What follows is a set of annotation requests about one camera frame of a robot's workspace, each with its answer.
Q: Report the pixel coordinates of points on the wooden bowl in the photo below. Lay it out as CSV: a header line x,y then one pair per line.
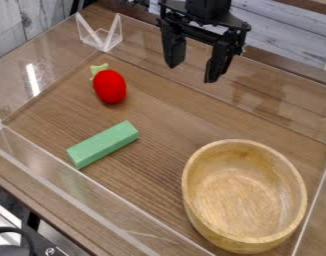
x,y
245,195

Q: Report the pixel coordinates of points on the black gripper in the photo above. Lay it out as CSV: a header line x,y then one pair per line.
x,y
206,21

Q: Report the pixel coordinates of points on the clear acrylic corner bracket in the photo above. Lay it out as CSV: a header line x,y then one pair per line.
x,y
101,38

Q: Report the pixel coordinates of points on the black metal table frame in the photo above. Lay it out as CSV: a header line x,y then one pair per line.
x,y
50,242

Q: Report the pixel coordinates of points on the clear acrylic tray wall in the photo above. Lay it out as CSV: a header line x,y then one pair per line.
x,y
97,218

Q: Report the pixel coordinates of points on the green rectangular block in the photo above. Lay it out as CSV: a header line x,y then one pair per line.
x,y
102,144

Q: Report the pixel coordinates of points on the red toy strawberry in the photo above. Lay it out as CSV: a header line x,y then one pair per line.
x,y
109,84

